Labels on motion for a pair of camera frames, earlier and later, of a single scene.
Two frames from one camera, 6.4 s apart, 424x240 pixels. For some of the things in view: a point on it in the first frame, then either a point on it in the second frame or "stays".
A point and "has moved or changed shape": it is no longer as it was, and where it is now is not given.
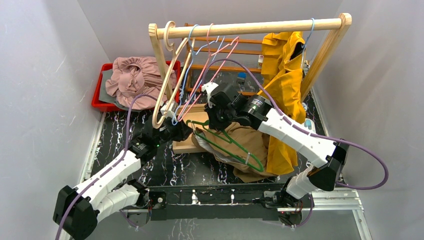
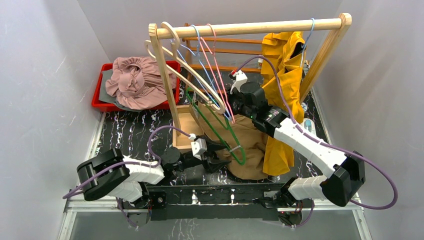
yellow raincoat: x=282 y=81 stays
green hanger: x=219 y=140 -> x=226 y=128
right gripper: x=213 y=123 -> x=234 y=94
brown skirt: x=242 y=147 has moved or changed shape
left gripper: x=175 y=130 -> x=209 y=158
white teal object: x=309 y=124 stays
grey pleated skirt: x=103 y=95 stays
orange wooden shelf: x=187 y=31 stays
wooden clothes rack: x=184 y=116 stays
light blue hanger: x=304 y=46 stays
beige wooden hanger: x=170 y=45 -> x=217 y=104
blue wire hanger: x=173 y=122 -> x=197 y=53
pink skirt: x=134 y=75 stays
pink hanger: x=211 y=26 has moved or changed shape
